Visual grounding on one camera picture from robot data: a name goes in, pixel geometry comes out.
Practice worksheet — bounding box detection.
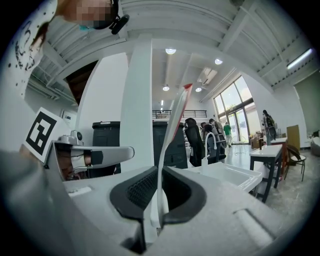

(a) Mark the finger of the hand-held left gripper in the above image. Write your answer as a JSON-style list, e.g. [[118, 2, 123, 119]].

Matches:
[[70, 145, 135, 169]]

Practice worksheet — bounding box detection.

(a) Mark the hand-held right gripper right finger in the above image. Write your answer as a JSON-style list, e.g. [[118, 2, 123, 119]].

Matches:
[[161, 165, 208, 225]]

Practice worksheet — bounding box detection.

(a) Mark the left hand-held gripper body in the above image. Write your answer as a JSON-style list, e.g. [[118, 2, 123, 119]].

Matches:
[[22, 106, 89, 182]]

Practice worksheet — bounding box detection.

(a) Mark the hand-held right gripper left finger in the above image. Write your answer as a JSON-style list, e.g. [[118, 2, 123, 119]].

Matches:
[[109, 165, 159, 221]]

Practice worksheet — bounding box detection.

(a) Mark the white sink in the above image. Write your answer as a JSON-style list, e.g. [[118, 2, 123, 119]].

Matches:
[[184, 161, 264, 194]]

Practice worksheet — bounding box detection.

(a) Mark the white squeegee with red blade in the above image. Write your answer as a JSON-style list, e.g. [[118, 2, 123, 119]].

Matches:
[[149, 83, 194, 229]]

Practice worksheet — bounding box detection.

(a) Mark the black cabinet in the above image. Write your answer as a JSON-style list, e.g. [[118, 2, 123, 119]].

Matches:
[[152, 120, 189, 170], [91, 120, 122, 179]]

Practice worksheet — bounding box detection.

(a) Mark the black office chair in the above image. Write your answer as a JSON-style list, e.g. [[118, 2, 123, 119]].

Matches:
[[202, 123, 227, 163], [184, 117, 204, 168]]

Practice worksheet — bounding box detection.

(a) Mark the white faucet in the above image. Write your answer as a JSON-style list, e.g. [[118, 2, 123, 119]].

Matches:
[[201, 131, 218, 166]]

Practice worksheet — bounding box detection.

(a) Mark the black balcony railing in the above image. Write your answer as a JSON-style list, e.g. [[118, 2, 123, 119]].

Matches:
[[151, 109, 209, 120]]

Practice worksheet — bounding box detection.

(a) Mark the white top table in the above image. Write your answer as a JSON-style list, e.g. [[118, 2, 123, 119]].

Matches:
[[249, 143, 284, 204]]

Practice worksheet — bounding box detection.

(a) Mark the large glass window front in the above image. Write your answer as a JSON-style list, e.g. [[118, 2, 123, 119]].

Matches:
[[213, 74, 256, 146]]

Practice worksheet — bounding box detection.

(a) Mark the wooden chair with black legs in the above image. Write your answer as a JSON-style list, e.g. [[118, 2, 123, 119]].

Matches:
[[284, 144, 307, 182]]

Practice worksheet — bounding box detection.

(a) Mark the brown cardboard board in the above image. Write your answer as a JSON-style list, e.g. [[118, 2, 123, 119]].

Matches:
[[285, 124, 301, 151]]

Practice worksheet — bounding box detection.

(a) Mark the green roller blind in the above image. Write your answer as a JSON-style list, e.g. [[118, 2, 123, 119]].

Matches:
[[292, 73, 320, 137]]

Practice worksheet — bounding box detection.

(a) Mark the long tube light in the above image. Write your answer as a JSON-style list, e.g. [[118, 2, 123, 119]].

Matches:
[[286, 48, 314, 70]]

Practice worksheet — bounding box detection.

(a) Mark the black head-mounted camera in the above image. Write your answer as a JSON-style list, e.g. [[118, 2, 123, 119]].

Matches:
[[108, 0, 131, 35]]

